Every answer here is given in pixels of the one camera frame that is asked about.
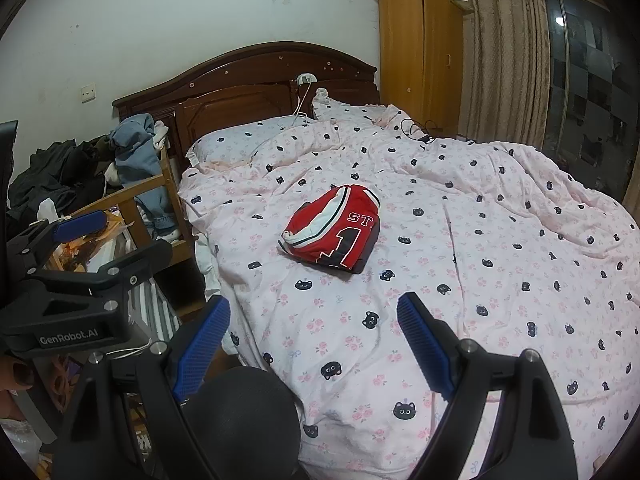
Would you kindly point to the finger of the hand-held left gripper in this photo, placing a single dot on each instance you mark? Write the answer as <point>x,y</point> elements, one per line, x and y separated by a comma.
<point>80,224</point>
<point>135,260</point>

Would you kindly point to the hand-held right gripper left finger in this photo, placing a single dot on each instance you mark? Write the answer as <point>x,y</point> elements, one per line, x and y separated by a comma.
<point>200,345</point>

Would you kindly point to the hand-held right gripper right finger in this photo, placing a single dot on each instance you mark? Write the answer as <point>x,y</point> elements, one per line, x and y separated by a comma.
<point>425,345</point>

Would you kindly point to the red basketball jersey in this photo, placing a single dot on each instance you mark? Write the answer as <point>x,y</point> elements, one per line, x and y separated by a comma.
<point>320,215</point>

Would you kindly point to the pile of dark clothes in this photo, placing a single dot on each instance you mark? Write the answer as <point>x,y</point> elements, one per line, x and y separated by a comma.
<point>55,170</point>

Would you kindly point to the person's left hand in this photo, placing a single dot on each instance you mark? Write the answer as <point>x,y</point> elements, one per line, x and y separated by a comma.
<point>12,377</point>

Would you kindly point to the orange printed plastic bag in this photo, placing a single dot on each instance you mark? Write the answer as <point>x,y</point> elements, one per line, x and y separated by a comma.
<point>75,256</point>

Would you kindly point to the light wooden chair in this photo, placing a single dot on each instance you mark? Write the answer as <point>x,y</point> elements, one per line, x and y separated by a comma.
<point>129,215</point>

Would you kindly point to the striped bag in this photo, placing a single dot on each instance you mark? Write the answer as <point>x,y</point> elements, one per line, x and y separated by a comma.
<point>155,310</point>

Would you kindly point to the black office chair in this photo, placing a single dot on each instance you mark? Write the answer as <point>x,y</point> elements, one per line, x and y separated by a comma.
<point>240,410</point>

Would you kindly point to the blue jeans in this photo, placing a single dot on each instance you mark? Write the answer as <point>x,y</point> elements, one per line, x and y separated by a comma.
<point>132,150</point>

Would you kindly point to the pink cat-print blanket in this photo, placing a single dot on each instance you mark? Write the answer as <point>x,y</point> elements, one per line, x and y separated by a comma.
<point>450,210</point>

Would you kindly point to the cat-print pillow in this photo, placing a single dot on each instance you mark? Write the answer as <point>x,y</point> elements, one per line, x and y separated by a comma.
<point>235,140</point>

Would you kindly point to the dark wooden headboard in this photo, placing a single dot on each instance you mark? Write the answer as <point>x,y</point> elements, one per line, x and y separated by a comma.
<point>240,67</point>

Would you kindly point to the beige curtain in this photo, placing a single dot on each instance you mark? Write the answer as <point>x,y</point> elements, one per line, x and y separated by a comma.
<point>500,60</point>

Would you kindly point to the orange wooden wardrobe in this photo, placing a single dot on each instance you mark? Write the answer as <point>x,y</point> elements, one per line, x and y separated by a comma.
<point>415,50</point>

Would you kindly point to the dark glass window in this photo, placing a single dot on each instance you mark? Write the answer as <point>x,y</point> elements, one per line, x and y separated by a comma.
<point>585,85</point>

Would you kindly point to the white wall socket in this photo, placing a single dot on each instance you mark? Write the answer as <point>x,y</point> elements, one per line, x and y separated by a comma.
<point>88,93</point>

